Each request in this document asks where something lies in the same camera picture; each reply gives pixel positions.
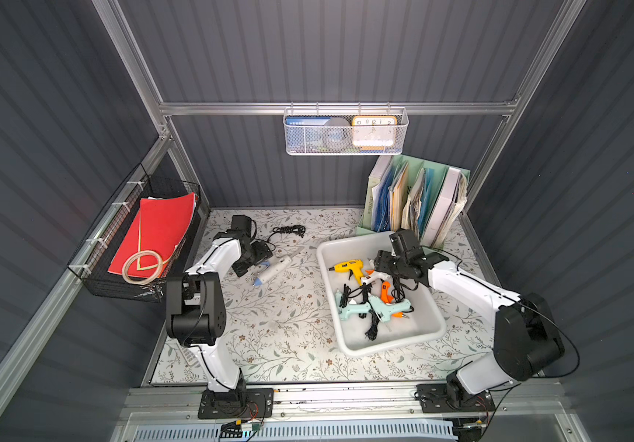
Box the aluminium front rail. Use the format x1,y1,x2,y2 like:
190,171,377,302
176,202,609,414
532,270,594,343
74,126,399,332
120,379,571,423

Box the grey tape roll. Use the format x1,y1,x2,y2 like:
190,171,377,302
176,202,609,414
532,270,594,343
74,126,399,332
323,117,352,152

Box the green desktop file organizer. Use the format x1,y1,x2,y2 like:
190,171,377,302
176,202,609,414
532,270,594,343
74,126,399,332
357,155,470,249

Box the beige coiled tube ring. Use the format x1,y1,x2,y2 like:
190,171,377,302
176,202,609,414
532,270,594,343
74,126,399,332
122,249,164,283

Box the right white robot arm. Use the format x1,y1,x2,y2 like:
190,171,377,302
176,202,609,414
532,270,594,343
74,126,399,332
375,229,565,403

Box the yellow hot glue gun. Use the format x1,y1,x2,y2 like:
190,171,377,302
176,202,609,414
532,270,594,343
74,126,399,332
329,260,363,285

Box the white glue gun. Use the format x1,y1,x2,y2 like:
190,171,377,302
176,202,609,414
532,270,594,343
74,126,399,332
359,270,393,285
254,256,292,287

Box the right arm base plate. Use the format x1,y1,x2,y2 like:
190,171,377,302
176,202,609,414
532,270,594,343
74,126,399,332
414,383,495,414

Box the red paper folder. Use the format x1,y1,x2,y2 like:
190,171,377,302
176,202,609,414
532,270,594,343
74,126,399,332
108,193,197,285

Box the blue box in basket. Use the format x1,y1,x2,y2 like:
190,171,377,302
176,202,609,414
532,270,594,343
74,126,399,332
284,116,329,154

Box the black wire side basket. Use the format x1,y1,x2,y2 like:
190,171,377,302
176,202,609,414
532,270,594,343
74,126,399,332
68,171,202,303

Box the white desk calculator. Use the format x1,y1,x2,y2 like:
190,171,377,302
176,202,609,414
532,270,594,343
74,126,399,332
182,348,201,366

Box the mint green glue gun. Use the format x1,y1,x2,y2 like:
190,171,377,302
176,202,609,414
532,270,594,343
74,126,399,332
335,290,372,322

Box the white wire hanging basket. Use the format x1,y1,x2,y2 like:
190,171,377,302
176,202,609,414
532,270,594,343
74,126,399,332
283,106,410,157

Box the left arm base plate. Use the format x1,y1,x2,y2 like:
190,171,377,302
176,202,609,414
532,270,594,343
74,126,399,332
197,385,275,420

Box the orange hot glue gun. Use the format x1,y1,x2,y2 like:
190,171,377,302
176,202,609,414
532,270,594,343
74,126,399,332
380,282,404,322

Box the yellow white alarm clock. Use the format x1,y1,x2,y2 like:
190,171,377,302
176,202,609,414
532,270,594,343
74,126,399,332
351,115,398,148

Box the black coiled power cord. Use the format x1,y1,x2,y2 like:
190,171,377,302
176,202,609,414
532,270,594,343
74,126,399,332
265,223,307,244

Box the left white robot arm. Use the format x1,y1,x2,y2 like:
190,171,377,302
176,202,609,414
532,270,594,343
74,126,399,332
166,215,272,393

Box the white plastic storage box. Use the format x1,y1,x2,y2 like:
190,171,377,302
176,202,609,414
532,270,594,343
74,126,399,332
317,233,446,357

